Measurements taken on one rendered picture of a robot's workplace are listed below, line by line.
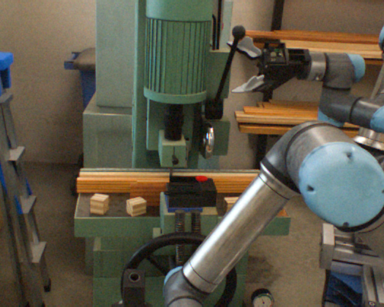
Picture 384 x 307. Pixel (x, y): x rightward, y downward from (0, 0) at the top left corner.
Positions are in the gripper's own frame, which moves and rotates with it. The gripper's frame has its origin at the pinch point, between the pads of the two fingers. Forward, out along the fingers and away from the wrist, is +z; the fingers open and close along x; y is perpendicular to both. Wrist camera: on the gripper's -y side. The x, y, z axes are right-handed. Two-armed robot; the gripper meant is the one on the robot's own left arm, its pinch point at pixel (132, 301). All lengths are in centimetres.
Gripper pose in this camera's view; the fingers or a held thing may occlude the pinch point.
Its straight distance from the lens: 123.5
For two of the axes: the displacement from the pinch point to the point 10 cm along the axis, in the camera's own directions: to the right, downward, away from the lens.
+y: -0.4, 9.9, -1.3
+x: 9.9, 0.5, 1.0
